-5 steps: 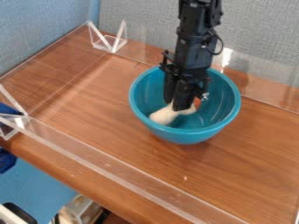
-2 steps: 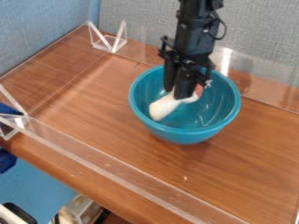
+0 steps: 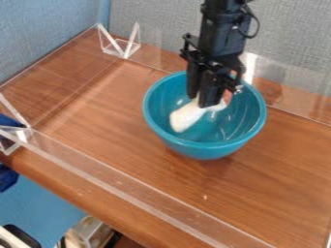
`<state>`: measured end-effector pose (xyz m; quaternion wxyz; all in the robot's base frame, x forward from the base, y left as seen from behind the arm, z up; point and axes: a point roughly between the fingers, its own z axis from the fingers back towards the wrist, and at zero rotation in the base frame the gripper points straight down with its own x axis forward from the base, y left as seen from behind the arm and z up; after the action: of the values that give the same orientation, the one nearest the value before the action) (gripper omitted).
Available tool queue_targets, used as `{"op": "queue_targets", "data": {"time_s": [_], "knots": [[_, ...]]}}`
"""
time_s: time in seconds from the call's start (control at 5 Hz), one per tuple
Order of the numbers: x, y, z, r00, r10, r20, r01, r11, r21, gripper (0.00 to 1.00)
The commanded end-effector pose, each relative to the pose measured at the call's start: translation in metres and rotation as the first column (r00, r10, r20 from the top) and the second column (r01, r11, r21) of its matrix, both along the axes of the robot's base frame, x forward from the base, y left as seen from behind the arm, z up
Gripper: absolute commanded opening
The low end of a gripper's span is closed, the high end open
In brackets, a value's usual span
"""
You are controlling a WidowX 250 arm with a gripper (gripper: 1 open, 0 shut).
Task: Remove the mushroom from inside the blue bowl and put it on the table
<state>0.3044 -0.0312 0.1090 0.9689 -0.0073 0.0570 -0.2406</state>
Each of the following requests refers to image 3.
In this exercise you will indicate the white box under table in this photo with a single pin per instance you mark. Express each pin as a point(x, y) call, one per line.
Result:
point(88, 234)

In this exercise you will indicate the blue plastic bowl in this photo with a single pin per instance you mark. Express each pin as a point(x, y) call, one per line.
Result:
point(221, 131)

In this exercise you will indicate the clear acrylic back barrier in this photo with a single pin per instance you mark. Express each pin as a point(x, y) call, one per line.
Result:
point(292, 89)

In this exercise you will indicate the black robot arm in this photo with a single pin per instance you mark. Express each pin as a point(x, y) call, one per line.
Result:
point(216, 5)

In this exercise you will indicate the clear acrylic front barrier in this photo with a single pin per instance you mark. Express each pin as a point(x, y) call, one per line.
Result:
point(168, 209)

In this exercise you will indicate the clear acrylic barrier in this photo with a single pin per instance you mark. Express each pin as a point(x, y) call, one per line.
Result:
point(292, 89)
point(168, 209)

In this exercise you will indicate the clear acrylic corner bracket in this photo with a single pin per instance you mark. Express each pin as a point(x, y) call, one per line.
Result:
point(116, 46)

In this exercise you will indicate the black white device corner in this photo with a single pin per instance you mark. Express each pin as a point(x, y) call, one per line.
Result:
point(14, 238)

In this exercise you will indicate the clear acrylic left bracket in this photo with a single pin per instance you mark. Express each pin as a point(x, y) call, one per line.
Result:
point(14, 129)

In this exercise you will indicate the white brown toy mushroom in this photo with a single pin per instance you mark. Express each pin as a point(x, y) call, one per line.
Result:
point(187, 115)

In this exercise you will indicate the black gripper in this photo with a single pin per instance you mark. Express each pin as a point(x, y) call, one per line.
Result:
point(211, 53)

